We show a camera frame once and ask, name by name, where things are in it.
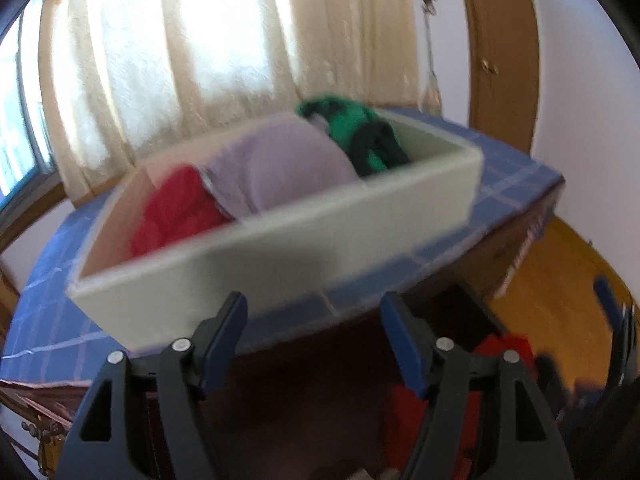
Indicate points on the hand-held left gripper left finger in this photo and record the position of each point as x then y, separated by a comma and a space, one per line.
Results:
227, 345

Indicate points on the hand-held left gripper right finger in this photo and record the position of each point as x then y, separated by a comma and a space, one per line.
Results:
405, 345

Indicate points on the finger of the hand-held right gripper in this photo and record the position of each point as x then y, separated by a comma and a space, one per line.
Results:
550, 377
606, 295

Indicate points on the bright red underwear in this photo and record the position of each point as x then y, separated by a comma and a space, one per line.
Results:
500, 350

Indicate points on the wooden drawer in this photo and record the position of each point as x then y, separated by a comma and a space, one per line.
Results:
310, 410

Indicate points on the white cardboard box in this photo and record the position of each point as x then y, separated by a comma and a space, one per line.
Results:
300, 260

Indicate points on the dark red underwear silver trim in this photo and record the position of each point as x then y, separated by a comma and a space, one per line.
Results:
180, 210

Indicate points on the grey bra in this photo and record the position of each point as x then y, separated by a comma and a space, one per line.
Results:
290, 165

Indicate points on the green and black underwear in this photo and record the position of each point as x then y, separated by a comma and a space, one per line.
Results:
350, 125

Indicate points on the pink patterned cloth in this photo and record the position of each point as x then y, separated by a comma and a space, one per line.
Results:
525, 255

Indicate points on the dark wooden desk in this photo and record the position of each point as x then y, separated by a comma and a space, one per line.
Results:
500, 260

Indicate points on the blue tiled tabletop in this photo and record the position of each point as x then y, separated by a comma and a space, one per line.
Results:
510, 180

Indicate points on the pink striped cloth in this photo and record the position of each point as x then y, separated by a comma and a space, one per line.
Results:
30, 395

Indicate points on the brass door knob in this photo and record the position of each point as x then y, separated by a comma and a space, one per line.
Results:
490, 66

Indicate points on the brown wooden door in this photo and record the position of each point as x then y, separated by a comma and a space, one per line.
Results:
505, 35

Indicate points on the cream patterned curtain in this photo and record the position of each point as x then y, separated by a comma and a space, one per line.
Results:
200, 60

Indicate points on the window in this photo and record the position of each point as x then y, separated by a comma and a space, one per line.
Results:
15, 135

